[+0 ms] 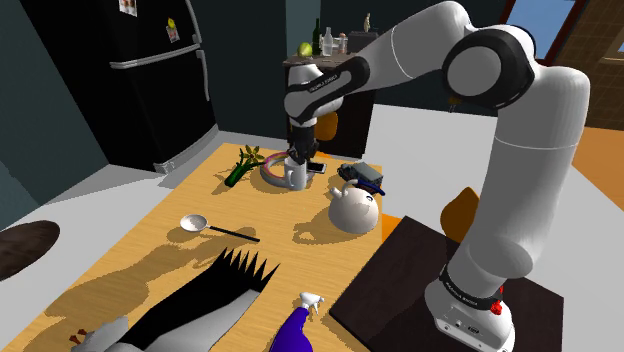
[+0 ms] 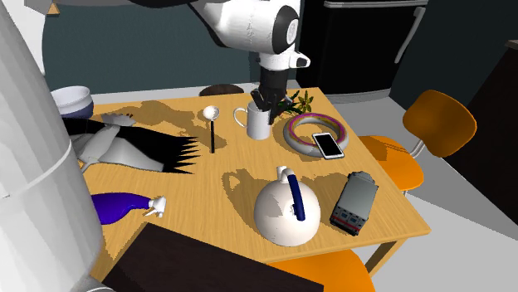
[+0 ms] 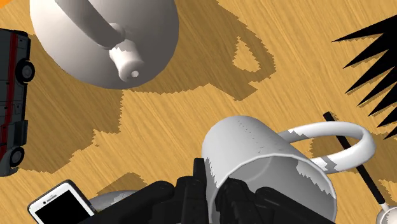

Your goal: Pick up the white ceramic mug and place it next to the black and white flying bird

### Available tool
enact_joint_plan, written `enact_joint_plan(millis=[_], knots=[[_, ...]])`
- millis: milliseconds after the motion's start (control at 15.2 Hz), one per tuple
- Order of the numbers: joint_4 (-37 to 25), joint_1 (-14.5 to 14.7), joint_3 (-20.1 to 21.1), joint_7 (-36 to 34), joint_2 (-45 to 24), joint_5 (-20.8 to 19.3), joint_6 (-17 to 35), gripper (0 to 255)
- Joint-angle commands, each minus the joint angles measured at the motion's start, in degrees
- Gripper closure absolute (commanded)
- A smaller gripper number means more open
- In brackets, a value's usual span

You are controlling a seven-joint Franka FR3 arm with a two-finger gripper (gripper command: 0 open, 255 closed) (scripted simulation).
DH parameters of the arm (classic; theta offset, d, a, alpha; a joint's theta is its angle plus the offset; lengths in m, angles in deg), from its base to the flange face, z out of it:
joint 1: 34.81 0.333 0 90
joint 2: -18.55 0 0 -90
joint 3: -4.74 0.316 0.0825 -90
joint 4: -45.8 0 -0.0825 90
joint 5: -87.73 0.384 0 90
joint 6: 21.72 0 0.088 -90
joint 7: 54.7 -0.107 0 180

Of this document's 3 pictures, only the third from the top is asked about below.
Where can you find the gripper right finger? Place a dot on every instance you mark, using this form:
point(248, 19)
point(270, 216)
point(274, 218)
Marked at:
point(242, 204)

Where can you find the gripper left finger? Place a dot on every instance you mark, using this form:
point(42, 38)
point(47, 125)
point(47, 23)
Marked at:
point(149, 201)

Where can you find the white mug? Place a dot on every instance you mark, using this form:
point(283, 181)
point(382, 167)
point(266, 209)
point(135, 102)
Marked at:
point(248, 139)

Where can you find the grey rounded object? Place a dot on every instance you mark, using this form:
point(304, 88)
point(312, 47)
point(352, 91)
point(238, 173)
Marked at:
point(105, 200)

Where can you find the white smartphone black screen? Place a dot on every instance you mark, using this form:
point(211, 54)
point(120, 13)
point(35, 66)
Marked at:
point(62, 211)

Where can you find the grey toy van red stripe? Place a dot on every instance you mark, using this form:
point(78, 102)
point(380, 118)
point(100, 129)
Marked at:
point(12, 93)

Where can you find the white kettle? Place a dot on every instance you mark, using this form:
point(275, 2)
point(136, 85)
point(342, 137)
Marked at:
point(62, 46)

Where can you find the black spiky object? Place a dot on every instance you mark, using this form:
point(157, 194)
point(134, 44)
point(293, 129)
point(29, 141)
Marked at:
point(387, 56)

